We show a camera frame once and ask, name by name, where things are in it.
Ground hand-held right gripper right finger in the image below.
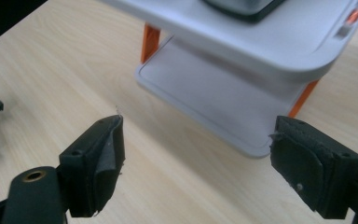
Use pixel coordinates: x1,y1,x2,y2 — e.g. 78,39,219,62
269,115,358,220

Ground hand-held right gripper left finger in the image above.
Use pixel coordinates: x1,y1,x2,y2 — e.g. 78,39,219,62
58,114,127,218

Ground white shelf rack orange legs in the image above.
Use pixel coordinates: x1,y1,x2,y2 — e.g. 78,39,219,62
101,0,358,159

